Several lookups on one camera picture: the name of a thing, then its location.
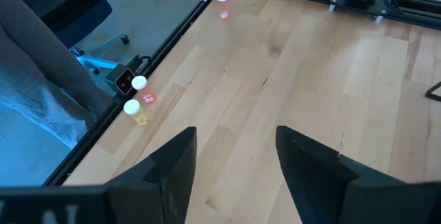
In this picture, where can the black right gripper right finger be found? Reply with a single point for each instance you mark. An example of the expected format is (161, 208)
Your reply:
(327, 189)

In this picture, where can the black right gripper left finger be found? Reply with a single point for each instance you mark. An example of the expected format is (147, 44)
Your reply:
(162, 189)

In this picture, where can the yellow medicine bottle white cap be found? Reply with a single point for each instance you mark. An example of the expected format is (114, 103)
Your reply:
(131, 107)

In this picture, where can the person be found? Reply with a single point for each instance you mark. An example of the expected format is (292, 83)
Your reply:
(41, 62)

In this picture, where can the black office chair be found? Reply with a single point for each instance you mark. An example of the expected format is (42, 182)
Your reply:
(69, 3)

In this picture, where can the small black camera box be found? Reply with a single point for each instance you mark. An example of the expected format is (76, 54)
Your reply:
(120, 81)

